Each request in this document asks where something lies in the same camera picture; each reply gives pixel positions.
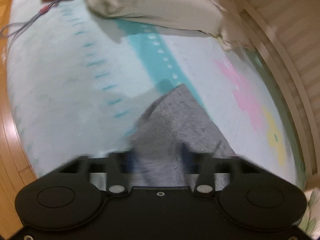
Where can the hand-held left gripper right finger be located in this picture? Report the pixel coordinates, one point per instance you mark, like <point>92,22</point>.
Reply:
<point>186,153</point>

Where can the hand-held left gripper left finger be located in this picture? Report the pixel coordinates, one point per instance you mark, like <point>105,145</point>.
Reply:
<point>130,160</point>

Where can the grey fleece pants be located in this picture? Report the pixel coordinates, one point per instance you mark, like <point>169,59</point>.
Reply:
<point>175,120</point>

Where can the flower print bed sheet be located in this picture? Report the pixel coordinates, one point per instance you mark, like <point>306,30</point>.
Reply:
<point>62,80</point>

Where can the leaf print pillow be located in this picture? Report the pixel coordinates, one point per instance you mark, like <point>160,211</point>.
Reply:
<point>312,210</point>

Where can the beige leaf print quilt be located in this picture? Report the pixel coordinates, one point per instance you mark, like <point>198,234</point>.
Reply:
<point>155,2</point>

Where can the light wooden bed frame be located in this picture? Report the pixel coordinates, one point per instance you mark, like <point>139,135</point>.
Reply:
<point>281,62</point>

